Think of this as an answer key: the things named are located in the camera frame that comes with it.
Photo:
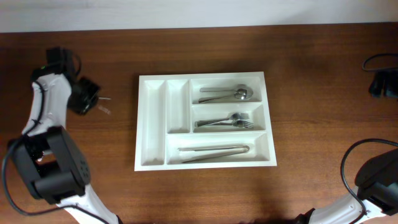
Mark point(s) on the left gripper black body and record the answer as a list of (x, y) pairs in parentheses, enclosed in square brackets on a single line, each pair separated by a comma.
[(86, 97)]

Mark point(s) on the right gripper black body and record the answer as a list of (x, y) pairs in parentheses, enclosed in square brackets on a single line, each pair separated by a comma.
[(391, 89)]

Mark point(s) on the large metal spoon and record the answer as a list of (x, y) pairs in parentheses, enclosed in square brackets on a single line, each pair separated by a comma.
[(217, 98), (227, 89)]

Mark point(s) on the metal fork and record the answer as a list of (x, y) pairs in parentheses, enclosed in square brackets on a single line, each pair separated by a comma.
[(233, 117), (236, 124)]

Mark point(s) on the metal table knife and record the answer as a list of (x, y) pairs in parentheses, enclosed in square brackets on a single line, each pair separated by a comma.
[(213, 148), (214, 156)]

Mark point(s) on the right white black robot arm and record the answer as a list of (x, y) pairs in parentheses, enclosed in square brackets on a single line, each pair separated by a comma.
[(374, 194)]

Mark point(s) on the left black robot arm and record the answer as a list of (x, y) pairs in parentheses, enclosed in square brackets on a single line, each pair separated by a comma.
[(50, 163)]

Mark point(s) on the white cutlery organizer tray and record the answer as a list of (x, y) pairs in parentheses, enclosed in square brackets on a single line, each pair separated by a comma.
[(168, 108)]

